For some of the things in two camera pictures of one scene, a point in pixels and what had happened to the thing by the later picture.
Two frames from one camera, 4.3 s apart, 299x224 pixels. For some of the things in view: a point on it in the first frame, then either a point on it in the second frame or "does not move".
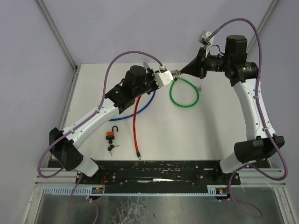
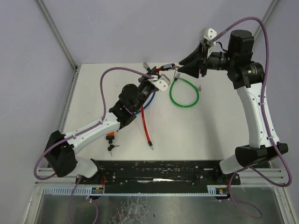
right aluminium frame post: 263,23 does not move
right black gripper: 201,66 does not move
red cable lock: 138,154 -> 166,67
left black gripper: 153,82 does not move
